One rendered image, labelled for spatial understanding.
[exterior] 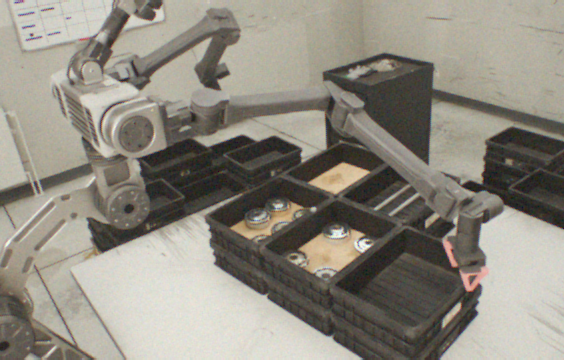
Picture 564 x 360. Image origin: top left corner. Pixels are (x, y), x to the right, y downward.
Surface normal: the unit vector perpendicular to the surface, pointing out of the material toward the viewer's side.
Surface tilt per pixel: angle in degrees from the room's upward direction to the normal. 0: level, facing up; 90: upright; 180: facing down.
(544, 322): 0
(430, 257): 90
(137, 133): 90
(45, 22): 90
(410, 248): 90
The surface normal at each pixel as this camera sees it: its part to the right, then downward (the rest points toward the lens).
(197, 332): -0.08, -0.88
